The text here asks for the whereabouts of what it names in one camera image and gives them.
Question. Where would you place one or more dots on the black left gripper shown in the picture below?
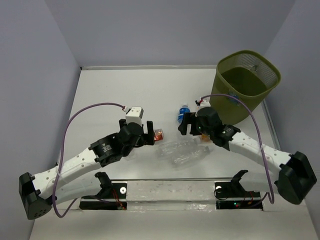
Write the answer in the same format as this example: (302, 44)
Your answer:
(143, 140)

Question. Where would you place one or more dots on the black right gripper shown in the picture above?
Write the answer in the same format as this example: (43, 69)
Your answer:
(189, 118)

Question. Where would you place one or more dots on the blue label bottle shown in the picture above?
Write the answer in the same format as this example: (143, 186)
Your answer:
(233, 98)
(184, 108)

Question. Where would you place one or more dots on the red cap red label bottle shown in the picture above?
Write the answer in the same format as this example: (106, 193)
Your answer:
(158, 135)

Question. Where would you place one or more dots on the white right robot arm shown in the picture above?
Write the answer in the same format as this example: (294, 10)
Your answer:
(288, 174)

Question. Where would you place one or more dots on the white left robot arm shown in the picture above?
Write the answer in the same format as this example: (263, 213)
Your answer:
(81, 176)

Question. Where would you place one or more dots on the green mesh waste bin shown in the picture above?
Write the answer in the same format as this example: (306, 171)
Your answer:
(248, 75)

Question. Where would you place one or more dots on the orange juice bottle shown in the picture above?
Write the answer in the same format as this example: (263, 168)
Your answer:
(204, 138)

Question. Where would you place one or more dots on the clear bottle upper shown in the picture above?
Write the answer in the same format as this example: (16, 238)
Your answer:
(168, 148)

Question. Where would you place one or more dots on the clear bottle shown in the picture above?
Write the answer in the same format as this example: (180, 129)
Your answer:
(168, 148)
(188, 156)

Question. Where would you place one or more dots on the clear bottle lower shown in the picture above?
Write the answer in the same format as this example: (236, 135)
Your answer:
(188, 156)

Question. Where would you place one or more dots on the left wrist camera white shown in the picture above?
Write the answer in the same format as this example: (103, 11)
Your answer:
(134, 115)

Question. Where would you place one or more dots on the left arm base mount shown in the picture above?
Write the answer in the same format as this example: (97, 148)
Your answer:
(111, 196)

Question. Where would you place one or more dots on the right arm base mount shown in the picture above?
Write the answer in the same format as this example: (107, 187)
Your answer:
(230, 195)

